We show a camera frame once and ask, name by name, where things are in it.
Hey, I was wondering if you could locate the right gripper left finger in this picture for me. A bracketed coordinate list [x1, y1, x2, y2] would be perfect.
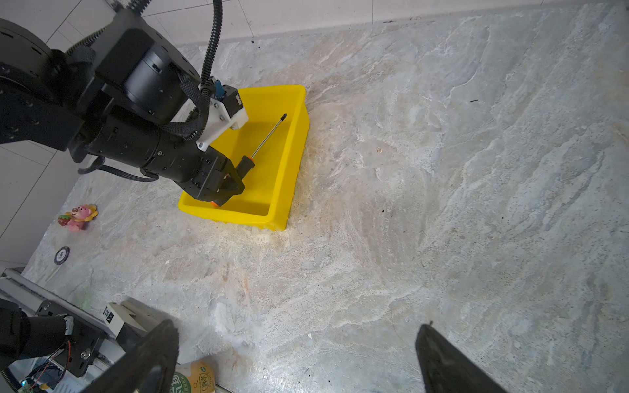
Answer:
[84, 319, 179, 393]

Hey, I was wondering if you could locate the black orange handled screwdriver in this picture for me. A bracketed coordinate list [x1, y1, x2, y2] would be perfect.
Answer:
[235, 113, 288, 179]

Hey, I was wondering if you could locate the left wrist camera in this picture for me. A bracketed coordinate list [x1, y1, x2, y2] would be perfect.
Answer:
[196, 85, 249, 152]

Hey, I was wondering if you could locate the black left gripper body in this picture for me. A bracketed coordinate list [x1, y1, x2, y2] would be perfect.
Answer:
[175, 147, 234, 204]

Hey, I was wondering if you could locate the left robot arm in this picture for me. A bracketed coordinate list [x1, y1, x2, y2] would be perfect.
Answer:
[1, 1, 252, 206]

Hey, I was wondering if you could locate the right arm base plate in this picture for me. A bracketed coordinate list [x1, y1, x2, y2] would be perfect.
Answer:
[36, 301, 107, 378]

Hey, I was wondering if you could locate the white black stapler box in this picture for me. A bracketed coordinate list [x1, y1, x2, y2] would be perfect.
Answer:
[102, 299, 163, 352]

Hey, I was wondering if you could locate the aluminium mounting rail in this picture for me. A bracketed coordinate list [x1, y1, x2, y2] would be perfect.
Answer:
[1, 269, 125, 392]

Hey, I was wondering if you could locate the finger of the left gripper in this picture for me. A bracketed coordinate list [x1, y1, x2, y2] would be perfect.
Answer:
[211, 166, 246, 206]

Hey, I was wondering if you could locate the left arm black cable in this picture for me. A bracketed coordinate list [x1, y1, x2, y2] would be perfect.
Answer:
[161, 0, 224, 143]

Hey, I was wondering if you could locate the small round black disc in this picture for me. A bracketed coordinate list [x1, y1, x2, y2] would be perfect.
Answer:
[54, 246, 70, 265]

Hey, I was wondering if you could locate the right circuit board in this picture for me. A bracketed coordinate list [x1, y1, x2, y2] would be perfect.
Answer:
[17, 373, 52, 393]

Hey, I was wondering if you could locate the yellow plastic bin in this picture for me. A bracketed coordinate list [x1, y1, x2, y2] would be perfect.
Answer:
[179, 85, 310, 231]

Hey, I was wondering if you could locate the green labelled can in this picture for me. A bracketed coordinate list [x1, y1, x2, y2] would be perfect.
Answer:
[170, 360, 216, 393]

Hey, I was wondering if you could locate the pink toy figure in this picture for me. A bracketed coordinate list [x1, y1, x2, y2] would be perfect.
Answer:
[57, 205, 98, 232]

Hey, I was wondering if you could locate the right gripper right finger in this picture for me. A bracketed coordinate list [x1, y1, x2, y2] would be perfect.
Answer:
[415, 324, 506, 393]

